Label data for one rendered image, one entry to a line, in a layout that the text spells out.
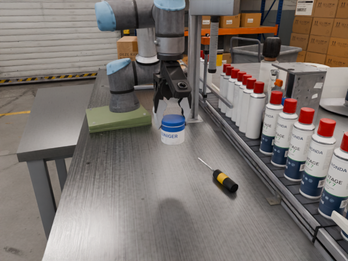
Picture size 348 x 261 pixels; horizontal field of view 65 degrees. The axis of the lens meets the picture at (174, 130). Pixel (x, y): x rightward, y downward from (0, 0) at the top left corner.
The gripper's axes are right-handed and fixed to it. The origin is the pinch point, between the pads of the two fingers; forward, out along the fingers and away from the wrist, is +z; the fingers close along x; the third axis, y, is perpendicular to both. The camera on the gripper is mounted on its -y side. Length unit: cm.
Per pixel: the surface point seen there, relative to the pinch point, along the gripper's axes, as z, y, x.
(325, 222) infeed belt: 12.6, -35.9, -23.7
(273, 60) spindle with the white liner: -7, 44, -68
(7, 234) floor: 100, 89, 80
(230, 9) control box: -30, 26, -31
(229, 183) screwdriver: 15.1, -12.6, -12.8
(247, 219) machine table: 17.6, -24.7, -11.3
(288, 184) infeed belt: 12.6, -21.4, -25.7
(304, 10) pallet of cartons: -22, 303, -321
